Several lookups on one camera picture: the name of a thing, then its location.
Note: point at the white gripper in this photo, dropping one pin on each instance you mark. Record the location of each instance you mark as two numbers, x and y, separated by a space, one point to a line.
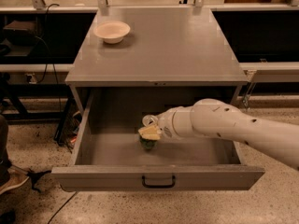
165 124

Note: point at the green soda can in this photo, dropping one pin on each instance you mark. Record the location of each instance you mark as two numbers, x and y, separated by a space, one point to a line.
147 144

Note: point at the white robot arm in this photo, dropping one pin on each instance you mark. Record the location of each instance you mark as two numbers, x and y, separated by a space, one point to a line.
214 118

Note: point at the open grey top drawer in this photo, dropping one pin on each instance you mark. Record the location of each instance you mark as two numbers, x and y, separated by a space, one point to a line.
108 155

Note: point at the grey metal cabinet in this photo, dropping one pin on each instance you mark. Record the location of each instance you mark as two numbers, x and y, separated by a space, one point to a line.
166 46

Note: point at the white bowl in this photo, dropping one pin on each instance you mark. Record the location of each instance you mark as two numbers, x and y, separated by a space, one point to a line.
112 32

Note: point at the dark box on shelf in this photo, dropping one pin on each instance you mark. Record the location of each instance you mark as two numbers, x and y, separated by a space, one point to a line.
21 33

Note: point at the black drawer handle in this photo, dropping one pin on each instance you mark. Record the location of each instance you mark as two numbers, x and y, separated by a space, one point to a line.
158 183

